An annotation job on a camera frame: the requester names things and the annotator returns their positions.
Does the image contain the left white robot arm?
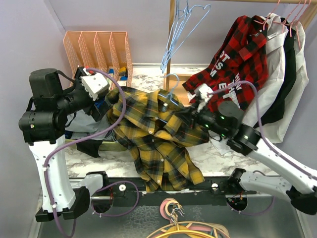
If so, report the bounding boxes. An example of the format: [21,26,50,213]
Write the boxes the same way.
[19,67,109,222]

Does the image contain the small boxes in organizer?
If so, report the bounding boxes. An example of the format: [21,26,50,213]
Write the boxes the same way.
[107,67,128,86]

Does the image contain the black shirt in bin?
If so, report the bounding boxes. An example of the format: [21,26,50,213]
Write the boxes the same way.
[76,139,102,158]

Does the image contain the black hanging shirt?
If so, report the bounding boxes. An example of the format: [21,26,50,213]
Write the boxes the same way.
[261,25,296,125]

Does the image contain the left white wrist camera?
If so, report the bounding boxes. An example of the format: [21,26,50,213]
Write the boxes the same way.
[81,68,109,101]

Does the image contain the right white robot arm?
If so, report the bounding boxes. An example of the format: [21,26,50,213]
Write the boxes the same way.
[190,102,317,215]

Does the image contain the red black plaid shirt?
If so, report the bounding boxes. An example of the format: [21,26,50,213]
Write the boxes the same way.
[183,15,268,112]

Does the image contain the pile of coloured hangers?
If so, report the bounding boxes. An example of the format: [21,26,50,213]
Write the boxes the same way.
[148,198,230,238]

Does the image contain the wooden clothes rack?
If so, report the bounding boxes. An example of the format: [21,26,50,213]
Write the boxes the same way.
[160,0,317,112]

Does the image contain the black mounting rail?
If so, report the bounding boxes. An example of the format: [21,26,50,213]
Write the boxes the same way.
[80,176,258,207]

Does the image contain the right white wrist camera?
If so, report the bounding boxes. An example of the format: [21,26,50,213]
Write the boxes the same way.
[194,83,213,112]

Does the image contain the pink wire hangers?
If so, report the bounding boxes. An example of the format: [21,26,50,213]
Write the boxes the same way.
[252,0,313,50]

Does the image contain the purple cable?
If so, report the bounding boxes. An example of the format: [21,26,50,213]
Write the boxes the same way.
[43,67,140,238]
[208,80,317,215]

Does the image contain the single blue wire hanger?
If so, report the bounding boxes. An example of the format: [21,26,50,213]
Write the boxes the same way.
[158,73,185,112]

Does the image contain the white hanging shirt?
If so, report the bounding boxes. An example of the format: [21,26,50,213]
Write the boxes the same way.
[210,20,310,157]

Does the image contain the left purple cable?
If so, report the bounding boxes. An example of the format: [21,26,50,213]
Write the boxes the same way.
[43,67,140,238]

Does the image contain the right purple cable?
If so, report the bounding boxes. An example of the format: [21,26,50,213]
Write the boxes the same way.
[208,80,317,215]

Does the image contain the yellow plaid shirt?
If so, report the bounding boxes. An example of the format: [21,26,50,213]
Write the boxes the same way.
[106,87,209,192]

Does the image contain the blue wire hangers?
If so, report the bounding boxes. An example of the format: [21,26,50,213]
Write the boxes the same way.
[160,0,211,73]

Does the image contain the green plastic laundry bin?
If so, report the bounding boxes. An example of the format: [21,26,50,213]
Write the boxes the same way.
[70,141,127,152]

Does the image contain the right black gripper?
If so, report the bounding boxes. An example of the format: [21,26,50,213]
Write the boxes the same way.
[175,98,229,138]

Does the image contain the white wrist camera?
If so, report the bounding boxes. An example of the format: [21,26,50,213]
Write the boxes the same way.
[194,83,213,112]
[81,68,109,101]

